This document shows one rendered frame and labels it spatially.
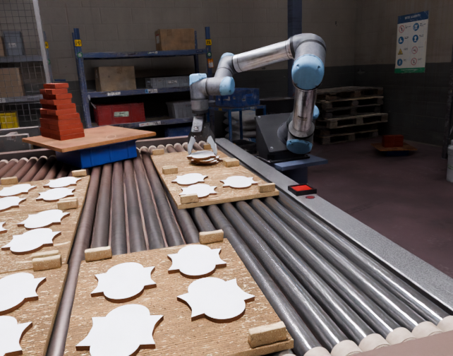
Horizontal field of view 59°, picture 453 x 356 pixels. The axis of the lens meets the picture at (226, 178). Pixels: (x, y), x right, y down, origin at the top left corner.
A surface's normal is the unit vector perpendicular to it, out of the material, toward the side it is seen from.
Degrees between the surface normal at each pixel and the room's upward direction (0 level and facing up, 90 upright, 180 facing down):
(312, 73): 122
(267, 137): 47
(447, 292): 0
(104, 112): 90
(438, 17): 90
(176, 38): 88
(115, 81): 89
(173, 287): 0
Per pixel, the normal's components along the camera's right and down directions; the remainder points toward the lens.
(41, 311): -0.05, -0.96
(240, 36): 0.38, 0.23
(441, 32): -0.92, 0.15
